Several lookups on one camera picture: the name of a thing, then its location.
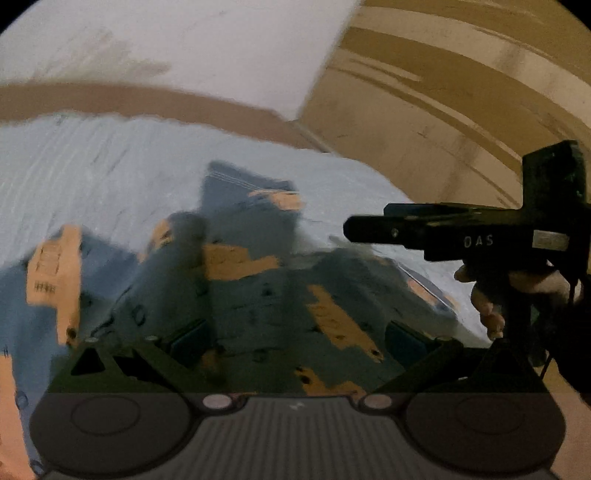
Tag light blue deer-print bed blanket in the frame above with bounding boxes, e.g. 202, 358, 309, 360
0, 111, 492, 349

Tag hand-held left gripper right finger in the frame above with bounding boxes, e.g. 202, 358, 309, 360
361, 320, 550, 411

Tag brown wooden bed frame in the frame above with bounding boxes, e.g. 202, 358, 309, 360
0, 83, 335, 154

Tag person's right hand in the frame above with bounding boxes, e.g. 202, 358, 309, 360
454, 264, 573, 340

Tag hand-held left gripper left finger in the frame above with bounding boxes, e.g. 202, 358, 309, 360
47, 318, 232, 411

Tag blue patterned pants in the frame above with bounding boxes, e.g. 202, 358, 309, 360
0, 159, 462, 480

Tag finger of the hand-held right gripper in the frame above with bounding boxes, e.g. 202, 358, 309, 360
383, 202, 525, 219
344, 215, 428, 251

